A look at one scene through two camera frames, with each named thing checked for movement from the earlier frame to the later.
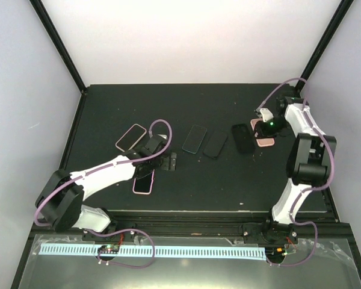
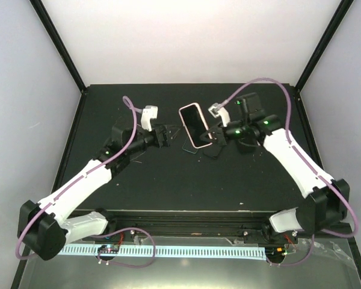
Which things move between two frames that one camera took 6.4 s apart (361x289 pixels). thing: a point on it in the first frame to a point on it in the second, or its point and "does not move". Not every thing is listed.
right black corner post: (333, 24) does not move
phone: (144, 185) to (195, 123)
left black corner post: (47, 25) does not move
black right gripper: (262, 131) to (220, 136)
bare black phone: (215, 144) does not move
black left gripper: (165, 165) to (162, 143)
